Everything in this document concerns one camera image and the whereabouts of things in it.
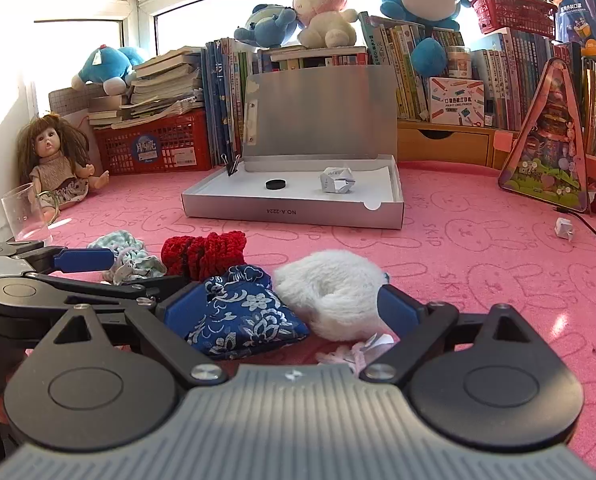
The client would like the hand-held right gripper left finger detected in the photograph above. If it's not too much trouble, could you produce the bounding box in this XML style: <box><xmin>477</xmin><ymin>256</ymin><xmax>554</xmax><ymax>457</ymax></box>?
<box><xmin>53</xmin><ymin>282</ymin><xmax>229</xmax><ymax>386</ymax></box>

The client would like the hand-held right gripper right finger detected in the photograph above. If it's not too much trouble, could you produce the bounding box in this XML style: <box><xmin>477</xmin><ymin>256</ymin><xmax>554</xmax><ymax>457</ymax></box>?
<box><xmin>360</xmin><ymin>284</ymin><xmax>536</xmax><ymax>386</ymax></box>

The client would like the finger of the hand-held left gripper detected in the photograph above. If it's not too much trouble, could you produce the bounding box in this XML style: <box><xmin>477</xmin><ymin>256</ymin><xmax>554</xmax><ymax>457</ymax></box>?
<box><xmin>24</xmin><ymin>271</ymin><xmax>179</xmax><ymax>311</ymax></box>
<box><xmin>25</xmin><ymin>244</ymin><xmax>117</xmax><ymax>275</ymax></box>

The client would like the green checked scrunchie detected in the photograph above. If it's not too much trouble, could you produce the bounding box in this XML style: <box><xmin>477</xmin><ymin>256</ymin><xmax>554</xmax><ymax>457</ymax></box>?
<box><xmin>87</xmin><ymin>230</ymin><xmax>169</xmax><ymax>285</ymax></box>

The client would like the blue floral fabric pouch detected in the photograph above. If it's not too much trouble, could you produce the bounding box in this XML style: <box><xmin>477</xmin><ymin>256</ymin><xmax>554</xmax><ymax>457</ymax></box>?
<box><xmin>184</xmin><ymin>265</ymin><xmax>311</xmax><ymax>361</ymax></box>

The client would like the white fluffy plush pouch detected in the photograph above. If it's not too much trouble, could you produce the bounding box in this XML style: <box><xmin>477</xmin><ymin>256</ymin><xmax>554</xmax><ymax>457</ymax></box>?
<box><xmin>274</xmin><ymin>249</ymin><xmax>395</xmax><ymax>343</ymax></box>

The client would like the pink paper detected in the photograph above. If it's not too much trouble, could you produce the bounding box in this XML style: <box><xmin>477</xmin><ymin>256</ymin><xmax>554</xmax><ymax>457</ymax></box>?
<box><xmin>316</xmin><ymin>334</ymin><xmax>395</xmax><ymax>367</ymax></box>

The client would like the silver grey file box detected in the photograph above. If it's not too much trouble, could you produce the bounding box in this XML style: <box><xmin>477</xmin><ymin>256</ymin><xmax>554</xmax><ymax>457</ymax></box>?
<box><xmin>182</xmin><ymin>65</ymin><xmax>405</xmax><ymax>231</ymax></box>

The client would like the red knitted cloth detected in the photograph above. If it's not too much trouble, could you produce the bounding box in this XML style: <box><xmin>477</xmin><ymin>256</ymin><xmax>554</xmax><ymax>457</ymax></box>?
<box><xmin>161</xmin><ymin>230</ymin><xmax>247</xmax><ymax>282</ymax></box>

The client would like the clear drinking glass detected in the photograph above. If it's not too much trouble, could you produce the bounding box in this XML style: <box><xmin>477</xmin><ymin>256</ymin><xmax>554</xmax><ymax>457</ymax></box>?
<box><xmin>1</xmin><ymin>183</ymin><xmax>54</xmax><ymax>247</ymax></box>

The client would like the pink bunny-print mat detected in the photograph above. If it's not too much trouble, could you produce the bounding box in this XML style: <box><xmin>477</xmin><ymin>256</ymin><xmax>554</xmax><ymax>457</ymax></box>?
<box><xmin>0</xmin><ymin>160</ymin><xmax>596</xmax><ymax>473</ymax></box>

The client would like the brown-haired doll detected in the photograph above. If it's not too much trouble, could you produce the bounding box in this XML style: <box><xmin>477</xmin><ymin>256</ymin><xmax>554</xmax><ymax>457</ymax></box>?
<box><xmin>17</xmin><ymin>113</ymin><xmax>110</xmax><ymax>212</ymax></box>

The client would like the red plastic crate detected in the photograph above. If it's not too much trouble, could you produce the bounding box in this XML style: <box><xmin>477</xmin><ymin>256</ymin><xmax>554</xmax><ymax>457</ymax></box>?
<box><xmin>94</xmin><ymin>109</ymin><xmax>213</xmax><ymax>176</ymax></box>

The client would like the folded white paper box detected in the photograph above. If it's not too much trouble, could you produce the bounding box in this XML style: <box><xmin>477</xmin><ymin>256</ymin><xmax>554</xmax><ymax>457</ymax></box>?
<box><xmin>319</xmin><ymin>165</ymin><xmax>357</xmax><ymax>195</ymax></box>

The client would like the grey grid cutting mat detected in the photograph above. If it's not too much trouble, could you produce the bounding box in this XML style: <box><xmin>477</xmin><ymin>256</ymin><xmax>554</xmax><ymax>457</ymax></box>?
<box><xmin>48</xmin><ymin>82</ymin><xmax>129</xmax><ymax>117</ymax></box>

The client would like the wooden drawer shelf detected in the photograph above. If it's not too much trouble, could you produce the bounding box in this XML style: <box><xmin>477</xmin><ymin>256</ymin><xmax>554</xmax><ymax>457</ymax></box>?
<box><xmin>396</xmin><ymin>119</ymin><xmax>521</xmax><ymax>169</ymax></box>

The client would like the pile of worn books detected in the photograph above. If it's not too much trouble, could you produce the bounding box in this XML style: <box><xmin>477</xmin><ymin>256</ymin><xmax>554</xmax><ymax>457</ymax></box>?
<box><xmin>87</xmin><ymin>46</ymin><xmax>207</xmax><ymax>131</ymax></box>

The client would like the blue cat plush toy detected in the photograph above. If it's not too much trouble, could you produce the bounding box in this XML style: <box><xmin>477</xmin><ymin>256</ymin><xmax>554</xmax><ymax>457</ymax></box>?
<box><xmin>71</xmin><ymin>45</ymin><xmax>147</xmax><ymax>96</ymax></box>

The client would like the pink sticky note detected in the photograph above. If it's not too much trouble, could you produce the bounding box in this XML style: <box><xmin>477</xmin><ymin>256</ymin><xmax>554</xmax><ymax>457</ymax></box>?
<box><xmin>494</xmin><ymin>130</ymin><xmax>521</xmax><ymax>153</ymax></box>

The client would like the white printed carton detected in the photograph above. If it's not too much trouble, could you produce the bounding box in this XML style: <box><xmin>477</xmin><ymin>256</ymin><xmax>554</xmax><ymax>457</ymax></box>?
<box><xmin>428</xmin><ymin>77</ymin><xmax>485</xmax><ymax>126</ymax></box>

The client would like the pink triangular toy house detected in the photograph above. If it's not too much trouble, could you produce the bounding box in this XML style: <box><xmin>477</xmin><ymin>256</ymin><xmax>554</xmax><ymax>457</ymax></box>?
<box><xmin>498</xmin><ymin>57</ymin><xmax>591</xmax><ymax>214</ymax></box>

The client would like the row of tall blue books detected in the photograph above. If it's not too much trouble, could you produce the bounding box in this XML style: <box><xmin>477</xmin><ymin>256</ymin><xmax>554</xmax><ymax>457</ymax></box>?
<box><xmin>203</xmin><ymin>37</ymin><xmax>259</xmax><ymax>172</ymax></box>

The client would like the row of green-spined books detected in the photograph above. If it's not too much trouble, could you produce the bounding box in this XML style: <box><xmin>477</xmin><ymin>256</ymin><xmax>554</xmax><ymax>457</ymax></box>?
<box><xmin>358</xmin><ymin>10</ymin><xmax>466</xmax><ymax>122</ymax></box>

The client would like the small round jar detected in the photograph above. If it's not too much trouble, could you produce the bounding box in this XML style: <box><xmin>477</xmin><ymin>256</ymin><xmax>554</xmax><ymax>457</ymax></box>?
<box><xmin>447</xmin><ymin>45</ymin><xmax>473</xmax><ymax>79</ymax></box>

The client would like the flat stack of books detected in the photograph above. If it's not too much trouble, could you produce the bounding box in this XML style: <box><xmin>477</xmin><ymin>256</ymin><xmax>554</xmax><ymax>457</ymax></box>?
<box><xmin>256</xmin><ymin>44</ymin><xmax>369</xmax><ymax>74</ymax></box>

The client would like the row of dark-spined books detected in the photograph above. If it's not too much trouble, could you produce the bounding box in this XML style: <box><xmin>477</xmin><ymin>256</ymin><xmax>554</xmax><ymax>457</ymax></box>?
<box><xmin>470</xmin><ymin>27</ymin><xmax>584</xmax><ymax>132</ymax></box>

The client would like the blue bear plush toy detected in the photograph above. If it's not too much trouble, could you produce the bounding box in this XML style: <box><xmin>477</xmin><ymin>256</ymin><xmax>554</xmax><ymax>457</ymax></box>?
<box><xmin>234</xmin><ymin>3</ymin><xmax>299</xmax><ymax>50</ymax></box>

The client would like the cream plush toy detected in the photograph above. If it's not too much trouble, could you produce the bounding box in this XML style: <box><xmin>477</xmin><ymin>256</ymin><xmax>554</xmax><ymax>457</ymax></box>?
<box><xmin>285</xmin><ymin>0</ymin><xmax>359</xmax><ymax>49</ymax></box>

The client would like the red plastic basket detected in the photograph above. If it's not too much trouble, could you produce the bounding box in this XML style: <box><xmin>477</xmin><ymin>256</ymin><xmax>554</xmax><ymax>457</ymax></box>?
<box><xmin>470</xmin><ymin>0</ymin><xmax>559</xmax><ymax>39</ymax></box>

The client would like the black cable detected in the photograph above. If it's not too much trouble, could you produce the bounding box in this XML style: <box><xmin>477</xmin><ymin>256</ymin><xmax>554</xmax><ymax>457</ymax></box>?
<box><xmin>552</xmin><ymin>206</ymin><xmax>596</xmax><ymax>252</ymax></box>

